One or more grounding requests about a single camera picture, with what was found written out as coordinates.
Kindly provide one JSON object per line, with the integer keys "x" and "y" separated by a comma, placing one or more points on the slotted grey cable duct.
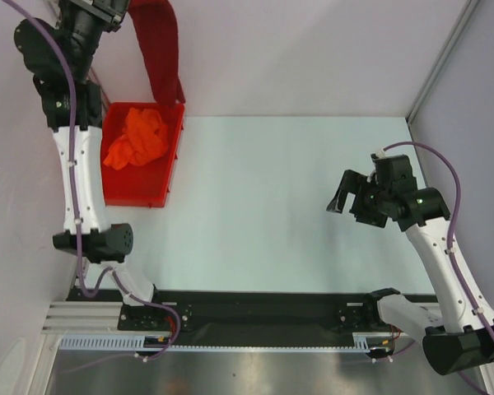
{"x": 152, "y": 344}

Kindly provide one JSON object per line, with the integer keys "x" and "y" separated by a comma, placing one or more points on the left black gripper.
{"x": 108, "y": 12}

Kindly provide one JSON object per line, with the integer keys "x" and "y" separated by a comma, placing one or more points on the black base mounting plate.
{"x": 275, "y": 318}

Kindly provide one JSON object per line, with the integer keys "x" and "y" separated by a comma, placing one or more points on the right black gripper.
{"x": 363, "y": 197}

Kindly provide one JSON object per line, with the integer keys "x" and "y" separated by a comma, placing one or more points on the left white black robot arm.
{"x": 59, "y": 59}

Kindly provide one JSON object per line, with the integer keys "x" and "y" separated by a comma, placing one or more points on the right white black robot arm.
{"x": 461, "y": 336}

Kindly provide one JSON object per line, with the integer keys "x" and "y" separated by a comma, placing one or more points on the dark red t shirt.
{"x": 156, "y": 28}

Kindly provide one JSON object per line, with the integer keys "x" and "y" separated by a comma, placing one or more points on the red plastic bin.
{"x": 140, "y": 186}

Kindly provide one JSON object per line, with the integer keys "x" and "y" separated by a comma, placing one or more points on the orange t shirt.
{"x": 144, "y": 138}

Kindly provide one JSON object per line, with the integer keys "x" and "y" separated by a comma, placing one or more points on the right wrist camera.
{"x": 393, "y": 166}

